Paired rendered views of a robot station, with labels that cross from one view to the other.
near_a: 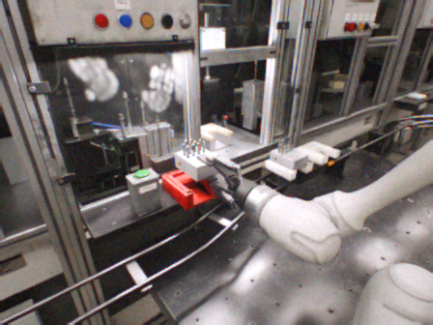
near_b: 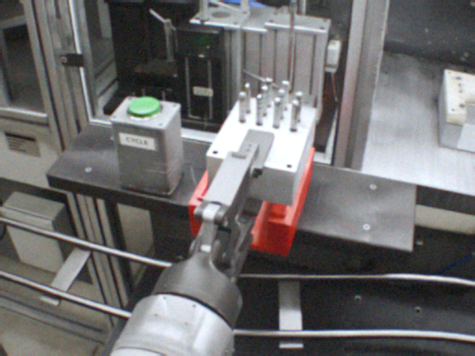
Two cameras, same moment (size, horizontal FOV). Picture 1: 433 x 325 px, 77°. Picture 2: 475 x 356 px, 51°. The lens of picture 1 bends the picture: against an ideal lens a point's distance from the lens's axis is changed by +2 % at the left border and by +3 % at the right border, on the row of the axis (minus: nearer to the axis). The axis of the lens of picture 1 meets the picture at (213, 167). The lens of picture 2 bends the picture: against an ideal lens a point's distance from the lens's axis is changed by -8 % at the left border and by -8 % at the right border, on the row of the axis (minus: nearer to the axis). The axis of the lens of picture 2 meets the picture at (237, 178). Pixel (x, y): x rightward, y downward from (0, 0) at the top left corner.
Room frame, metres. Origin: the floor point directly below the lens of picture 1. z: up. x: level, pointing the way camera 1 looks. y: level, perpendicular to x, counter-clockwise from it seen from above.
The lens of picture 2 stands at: (0.45, -0.33, 1.40)
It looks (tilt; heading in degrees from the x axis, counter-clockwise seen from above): 40 degrees down; 55
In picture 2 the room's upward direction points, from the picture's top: straight up
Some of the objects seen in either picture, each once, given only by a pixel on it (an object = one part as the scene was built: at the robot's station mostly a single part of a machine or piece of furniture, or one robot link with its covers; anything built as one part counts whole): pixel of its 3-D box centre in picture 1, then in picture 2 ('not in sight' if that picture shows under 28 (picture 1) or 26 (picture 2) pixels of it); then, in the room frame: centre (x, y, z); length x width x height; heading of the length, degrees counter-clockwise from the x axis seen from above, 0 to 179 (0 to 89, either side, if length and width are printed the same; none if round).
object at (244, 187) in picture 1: (242, 191); (205, 281); (0.59, -0.07, 1.03); 0.09 x 0.07 x 0.08; 38
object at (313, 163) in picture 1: (303, 163); not in sight; (1.12, -0.41, 0.84); 0.36 x 0.14 x 0.10; 128
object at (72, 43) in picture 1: (132, 44); not in sight; (0.77, 0.21, 1.37); 0.36 x 0.04 x 0.04; 128
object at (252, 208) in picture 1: (262, 204); (175, 349); (0.54, -0.12, 1.03); 0.09 x 0.06 x 0.09; 128
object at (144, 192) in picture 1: (143, 190); (151, 141); (0.69, 0.21, 0.97); 0.08 x 0.08 x 0.12; 38
